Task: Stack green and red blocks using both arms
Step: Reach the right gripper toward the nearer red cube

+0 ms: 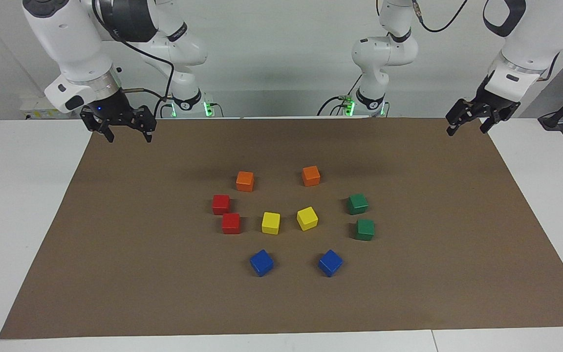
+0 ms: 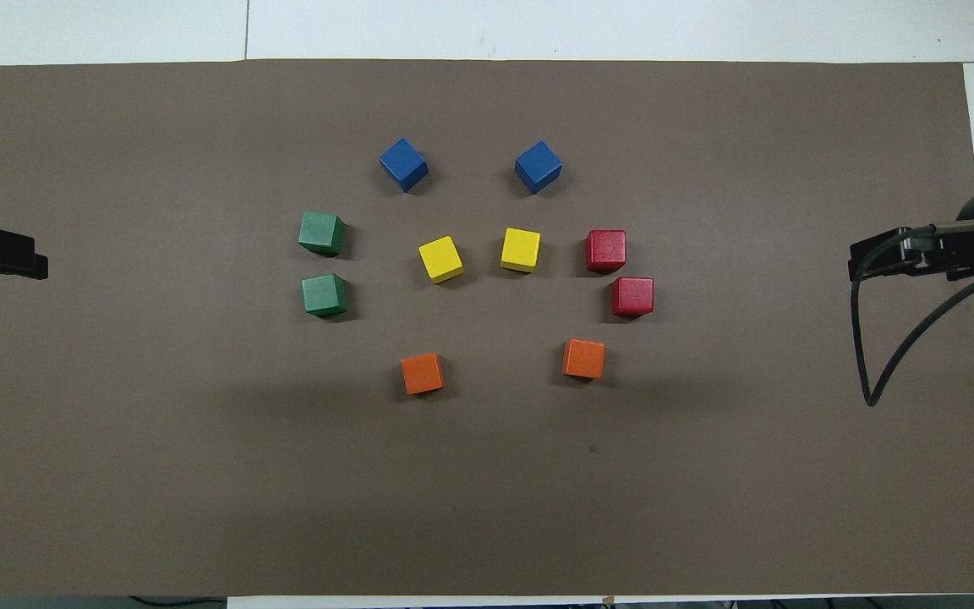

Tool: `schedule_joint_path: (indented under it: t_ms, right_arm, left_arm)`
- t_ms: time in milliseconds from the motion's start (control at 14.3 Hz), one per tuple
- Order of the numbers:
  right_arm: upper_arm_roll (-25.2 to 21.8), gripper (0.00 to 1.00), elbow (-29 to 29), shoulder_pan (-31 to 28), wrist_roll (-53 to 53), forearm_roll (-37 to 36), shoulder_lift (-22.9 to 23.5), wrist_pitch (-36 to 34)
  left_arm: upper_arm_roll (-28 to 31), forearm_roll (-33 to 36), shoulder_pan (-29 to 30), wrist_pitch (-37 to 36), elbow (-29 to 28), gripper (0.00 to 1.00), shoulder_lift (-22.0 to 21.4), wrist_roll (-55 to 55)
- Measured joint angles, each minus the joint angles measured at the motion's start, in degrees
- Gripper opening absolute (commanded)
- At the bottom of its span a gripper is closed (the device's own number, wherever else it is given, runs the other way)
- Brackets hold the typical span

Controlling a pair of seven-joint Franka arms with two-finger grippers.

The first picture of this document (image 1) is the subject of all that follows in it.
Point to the yellow wooden cube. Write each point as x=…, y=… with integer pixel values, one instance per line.
x=307, y=219
x=270, y=223

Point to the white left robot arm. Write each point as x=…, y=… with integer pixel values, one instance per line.
x=530, y=44

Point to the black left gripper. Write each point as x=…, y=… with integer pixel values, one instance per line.
x=494, y=105

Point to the brown paper table mat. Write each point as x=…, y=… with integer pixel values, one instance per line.
x=164, y=293

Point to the orange wooden cube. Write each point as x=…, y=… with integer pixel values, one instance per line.
x=311, y=176
x=245, y=182

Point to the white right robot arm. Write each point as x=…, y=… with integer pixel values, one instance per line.
x=74, y=39

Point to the white power strip box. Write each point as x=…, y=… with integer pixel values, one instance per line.
x=34, y=106

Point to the green wooden cube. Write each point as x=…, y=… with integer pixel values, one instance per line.
x=357, y=204
x=364, y=230

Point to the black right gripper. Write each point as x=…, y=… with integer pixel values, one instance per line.
x=114, y=110

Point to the red wooden cube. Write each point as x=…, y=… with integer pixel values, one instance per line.
x=231, y=224
x=221, y=205

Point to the blue wooden cube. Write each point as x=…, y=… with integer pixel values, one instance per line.
x=330, y=263
x=261, y=263

